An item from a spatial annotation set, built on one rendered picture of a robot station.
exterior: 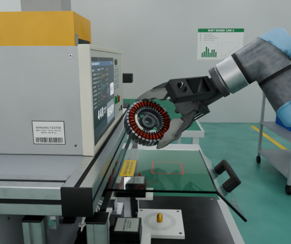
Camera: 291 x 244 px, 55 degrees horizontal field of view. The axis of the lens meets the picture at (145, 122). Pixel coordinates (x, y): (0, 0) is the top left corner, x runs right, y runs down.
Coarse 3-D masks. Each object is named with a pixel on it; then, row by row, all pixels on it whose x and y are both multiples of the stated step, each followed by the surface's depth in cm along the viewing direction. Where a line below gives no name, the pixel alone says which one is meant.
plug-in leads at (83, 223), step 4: (100, 200) 65; (100, 204) 64; (96, 208) 67; (80, 224) 63; (84, 224) 63; (80, 228) 65; (84, 228) 65; (80, 232) 63; (84, 232) 63; (80, 236) 63; (84, 236) 63
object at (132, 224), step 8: (112, 224) 69; (120, 224) 65; (128, 224) 65; (136, 224) 65; (112, 232) 62; (120, 232) 62; (128, 232) 62; (136, 232) 62; (80, 240) 63; (112, 240) 63; (120, 240) 63; (128, 240) 63; (136, 240) 62; (144, 240) 66
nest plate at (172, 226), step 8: (144, 216) 94; (152, 216) 94; (168, 216) 94; (176, 216) 94; (144, 224) 90; (152, 224) 90; (160, 224) 90; (168, 224) 90; (176, 224) 90; (144, 232) 85; (152, 232) 85; (160, 232) 85; (168, 232) 85; (176, 232) 85
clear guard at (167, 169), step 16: (144, 160) 65; (160, 160) 65; (176, 160) 65; (192, 160) 65; (208, 160) 71; (112, 176) 56; (128, 176) 56; (144, 176) 56; (160, 176) 56; (176, 176) 56; (192, 176) 56; (208, 176) 56; (160, 192) 51; (176, 192) 50; (192, 192) 50; (208, 192) 50; (224, 192) 55; (240, 208) 55
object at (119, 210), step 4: (120, 204) 94; (116, 208) 91; (120, 208) 91; (112, 212) 89; (116, 212) 89; (120, 212) 89; (112, 216) 88; (116, 216) 88; (120, 216) 88; (112, 220) 88
